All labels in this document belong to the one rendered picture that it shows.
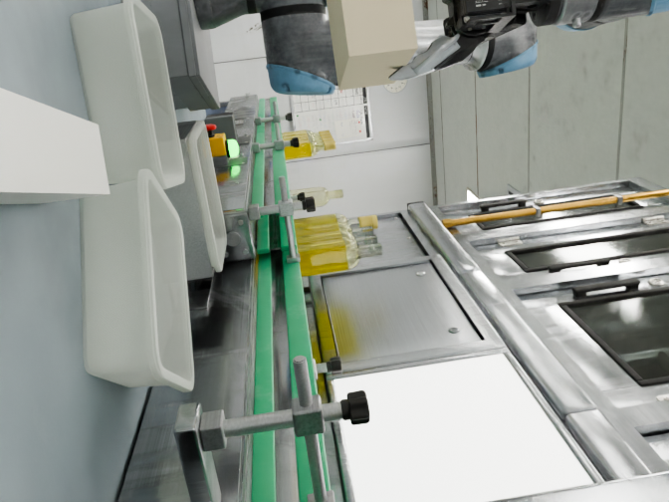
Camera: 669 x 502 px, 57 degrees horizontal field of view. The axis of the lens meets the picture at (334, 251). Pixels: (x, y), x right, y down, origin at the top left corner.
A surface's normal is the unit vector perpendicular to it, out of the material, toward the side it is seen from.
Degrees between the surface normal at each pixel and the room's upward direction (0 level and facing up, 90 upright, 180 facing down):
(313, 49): 77
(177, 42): 90
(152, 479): 90
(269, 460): 90
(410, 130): 90
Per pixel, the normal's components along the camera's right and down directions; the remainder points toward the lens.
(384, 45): 0.06, 0.04
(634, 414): -0.11, -0.92
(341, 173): 0.11, 0.36
